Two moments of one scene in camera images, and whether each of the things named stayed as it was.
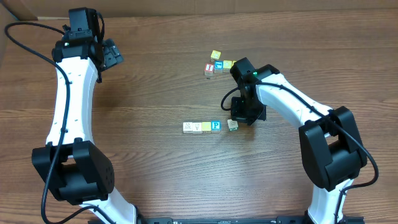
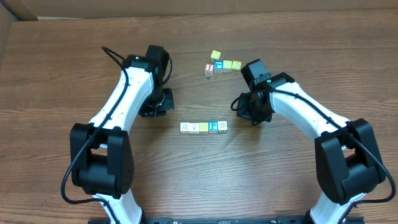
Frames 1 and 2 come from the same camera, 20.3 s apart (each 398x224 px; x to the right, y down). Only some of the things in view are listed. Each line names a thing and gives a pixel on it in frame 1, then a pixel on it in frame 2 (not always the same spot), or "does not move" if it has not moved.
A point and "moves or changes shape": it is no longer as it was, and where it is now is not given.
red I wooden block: [209, 69] does not move
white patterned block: [233, 125] to [222, 127]
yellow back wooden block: [215, 55] does not move
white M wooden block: [187, 127] moves or changes shape
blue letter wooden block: [218, 67] does not move
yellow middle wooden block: [227, 65] does not move
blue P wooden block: [215, 125] moves or changes shape
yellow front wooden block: [206, 127] moves or changes shape
